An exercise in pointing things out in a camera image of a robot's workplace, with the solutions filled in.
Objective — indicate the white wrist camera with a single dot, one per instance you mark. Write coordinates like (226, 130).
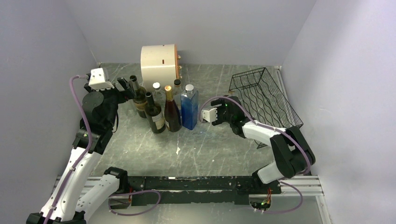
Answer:
(99, 80)
(211, 116)

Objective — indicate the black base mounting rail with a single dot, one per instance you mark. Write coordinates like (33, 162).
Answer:
(145, 190)

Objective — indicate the dark wine bottle black cap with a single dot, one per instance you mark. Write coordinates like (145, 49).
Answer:
(154, 114)

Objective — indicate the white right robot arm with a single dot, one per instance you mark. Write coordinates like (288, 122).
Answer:
(291, 152)

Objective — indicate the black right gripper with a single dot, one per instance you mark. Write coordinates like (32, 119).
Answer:
(215, 102)

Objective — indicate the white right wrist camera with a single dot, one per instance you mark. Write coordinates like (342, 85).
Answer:
(211, 116)

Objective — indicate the dark green silver-capped wine bottle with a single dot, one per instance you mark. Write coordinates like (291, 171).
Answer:
(140, 100)

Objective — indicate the clear bottle with cork stopper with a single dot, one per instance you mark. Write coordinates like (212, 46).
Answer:
(177, 90)

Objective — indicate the white cylindrical drum appliance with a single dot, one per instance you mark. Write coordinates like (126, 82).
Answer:
(159, 63)

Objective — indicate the blue clear vodka bottle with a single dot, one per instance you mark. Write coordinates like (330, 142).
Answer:
(189, 106)

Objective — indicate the black wire wine rack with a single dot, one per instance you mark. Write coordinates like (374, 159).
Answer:
(261, 96)

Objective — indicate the large clear round bottle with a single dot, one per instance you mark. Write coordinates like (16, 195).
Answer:
(159, 94)

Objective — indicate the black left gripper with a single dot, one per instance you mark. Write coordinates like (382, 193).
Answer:
(123, 94)

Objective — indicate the red wine bottle gold foil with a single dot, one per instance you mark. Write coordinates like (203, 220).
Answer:
(171, 111)

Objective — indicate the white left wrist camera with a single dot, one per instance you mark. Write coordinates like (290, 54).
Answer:
(99, 80)

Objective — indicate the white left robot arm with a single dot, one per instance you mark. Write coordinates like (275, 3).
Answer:
(99, 111)

